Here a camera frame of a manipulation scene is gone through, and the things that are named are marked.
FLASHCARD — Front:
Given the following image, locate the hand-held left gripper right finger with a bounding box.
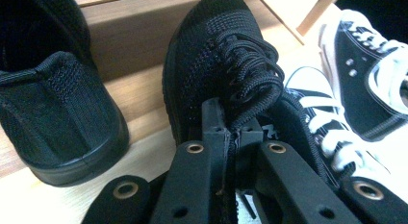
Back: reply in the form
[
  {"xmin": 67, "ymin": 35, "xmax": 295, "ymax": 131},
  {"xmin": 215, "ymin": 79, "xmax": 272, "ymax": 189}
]
[{"xmin": 236, "ymin": 116, "xmax": 266, "ymax": 189}]

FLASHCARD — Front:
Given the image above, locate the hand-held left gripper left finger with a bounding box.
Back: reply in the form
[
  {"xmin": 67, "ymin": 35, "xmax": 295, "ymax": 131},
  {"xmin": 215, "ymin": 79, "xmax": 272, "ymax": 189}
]
[{"xmin": 201, "ymin": 97, "xmax": 233, "ymax": 200}]

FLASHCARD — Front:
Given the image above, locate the black lace-up shoe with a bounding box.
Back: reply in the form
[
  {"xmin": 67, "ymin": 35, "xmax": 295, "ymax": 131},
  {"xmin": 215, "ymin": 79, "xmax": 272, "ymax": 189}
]
[
  {"xmin": 0, "ymin": 0, "xmax": 131, "ymax": 188},
  {"xmin": 162, "ymin": 0, "xmax": 341, "ymax": 224}
]

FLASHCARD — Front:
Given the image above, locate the black and white sneaker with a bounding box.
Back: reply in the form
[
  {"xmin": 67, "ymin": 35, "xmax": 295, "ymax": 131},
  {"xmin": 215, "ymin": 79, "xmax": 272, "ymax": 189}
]
[
  {"xmin": 283, "ymin": 65, "xmax": 391, "ymax": 199},
  {"xmin": 318, "ymin": 9, "xmax": 408, "ymax": 142}
]

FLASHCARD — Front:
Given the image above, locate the wooden three-tier shoe rack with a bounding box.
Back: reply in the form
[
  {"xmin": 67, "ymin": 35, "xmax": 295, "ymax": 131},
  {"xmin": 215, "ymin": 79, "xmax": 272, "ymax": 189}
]
[{"xmin": 0, "ymin": 0, "xmax": 344, "ymax": 180}]

